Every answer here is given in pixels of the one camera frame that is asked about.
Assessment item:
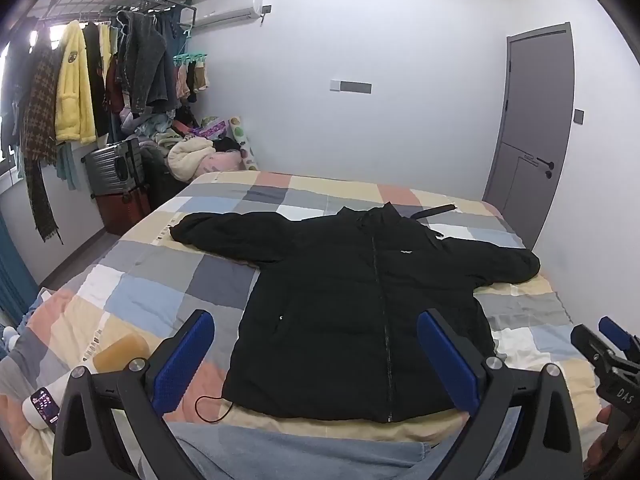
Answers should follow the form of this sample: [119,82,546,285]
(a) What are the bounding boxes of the black puffer jacket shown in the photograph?
[170,205,540,422]

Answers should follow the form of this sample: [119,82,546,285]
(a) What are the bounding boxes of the grey bedroom door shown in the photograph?
[484,22,575,249]

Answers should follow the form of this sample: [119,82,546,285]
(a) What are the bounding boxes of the metal clothes rack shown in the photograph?
[28,0,196,26]

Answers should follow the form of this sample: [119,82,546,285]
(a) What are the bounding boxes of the person right hand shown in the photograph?
[584,405,617,474]

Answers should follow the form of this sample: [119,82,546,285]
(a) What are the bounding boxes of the grey blue trouser legs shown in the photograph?
[169,408,516,480]

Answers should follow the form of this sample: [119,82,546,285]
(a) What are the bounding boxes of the checkered patchwork bed blanket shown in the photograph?
[0,169,606,480]

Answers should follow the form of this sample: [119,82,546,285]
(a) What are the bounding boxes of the white smartphone device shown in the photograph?
[22,387,60,432]

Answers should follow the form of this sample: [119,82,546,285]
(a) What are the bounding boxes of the teal curtain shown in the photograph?
[0,217,39,324]

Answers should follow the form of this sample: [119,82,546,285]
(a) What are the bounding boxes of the grey hard suitcase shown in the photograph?
[81,138,144,198]

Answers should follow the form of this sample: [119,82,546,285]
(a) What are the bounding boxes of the dotted rolled mat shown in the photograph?
[229,116,258,170]

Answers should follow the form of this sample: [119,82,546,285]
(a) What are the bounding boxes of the yellow hanging jacket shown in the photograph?
[54,21,96,144]

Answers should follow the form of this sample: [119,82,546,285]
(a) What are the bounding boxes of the brown houndstooth hanging coat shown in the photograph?
[20,37,60,242]

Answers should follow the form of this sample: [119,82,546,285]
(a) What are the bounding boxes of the green clip sock hanger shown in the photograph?
[174,52,207,66]

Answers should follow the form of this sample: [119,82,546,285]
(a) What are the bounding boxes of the black belt strap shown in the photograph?
[410,202,458,221]

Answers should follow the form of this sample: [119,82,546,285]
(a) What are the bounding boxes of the small grey wall switch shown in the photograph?
[574,108,585,125]

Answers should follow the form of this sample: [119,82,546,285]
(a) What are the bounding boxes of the grey wall panel switch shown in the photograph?
[330,79,372,94]

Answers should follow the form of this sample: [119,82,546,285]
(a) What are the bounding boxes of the white wall air conditioner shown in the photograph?
[194,0,264,28]

